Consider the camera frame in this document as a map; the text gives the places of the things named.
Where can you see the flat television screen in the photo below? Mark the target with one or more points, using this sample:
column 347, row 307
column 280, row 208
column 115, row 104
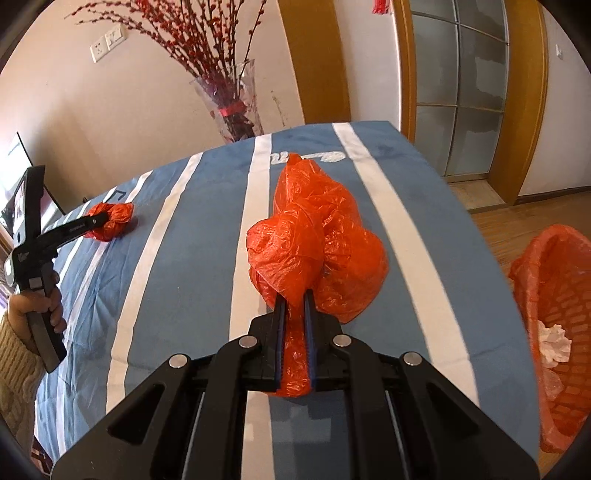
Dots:
column 14, row 152

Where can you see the large red plastic bag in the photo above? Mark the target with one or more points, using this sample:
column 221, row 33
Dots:
column 314, row 230

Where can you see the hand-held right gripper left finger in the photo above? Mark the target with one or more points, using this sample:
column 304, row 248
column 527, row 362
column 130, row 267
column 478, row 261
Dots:
column 280, row 332

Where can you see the red lined plastic basket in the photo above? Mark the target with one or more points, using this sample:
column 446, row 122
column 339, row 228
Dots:
column 554, row 277

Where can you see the red berry branches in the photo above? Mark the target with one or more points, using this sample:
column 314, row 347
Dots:
column 184, row 27

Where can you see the frosted glass sliding door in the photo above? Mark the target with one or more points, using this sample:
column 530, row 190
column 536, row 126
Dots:
column 475, row 69

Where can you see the white light switch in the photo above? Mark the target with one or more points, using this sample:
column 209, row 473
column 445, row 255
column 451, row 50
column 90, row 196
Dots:
column 559, row 51

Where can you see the red hanging tassel ornament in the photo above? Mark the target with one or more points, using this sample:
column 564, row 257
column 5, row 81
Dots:
column 381, row 5

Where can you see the clear glass vase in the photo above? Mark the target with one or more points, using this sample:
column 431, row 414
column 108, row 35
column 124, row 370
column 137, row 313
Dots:
column 231, row 106

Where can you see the blue striped blanket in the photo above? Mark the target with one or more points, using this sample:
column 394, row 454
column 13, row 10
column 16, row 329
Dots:
column 207, row 277

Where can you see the wooden door frame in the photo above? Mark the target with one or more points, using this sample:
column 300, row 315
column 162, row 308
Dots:
column 531, row 115

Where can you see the person's left hand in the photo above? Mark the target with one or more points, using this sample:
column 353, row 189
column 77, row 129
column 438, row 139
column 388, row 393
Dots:
column 18, row 318

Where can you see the small red plastic bag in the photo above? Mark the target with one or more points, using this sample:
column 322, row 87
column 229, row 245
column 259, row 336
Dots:
column 115, row 221

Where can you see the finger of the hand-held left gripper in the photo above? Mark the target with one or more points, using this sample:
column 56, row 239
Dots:
column 87, row 225

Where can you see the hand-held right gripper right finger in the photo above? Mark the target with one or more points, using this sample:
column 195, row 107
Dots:
column 308, row 332

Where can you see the curved wooden wall trim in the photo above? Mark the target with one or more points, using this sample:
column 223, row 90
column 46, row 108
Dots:
column 314, row 60

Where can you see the white crumpled tissue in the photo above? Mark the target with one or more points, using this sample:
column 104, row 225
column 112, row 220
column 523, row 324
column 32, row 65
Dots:
column 554, row 344

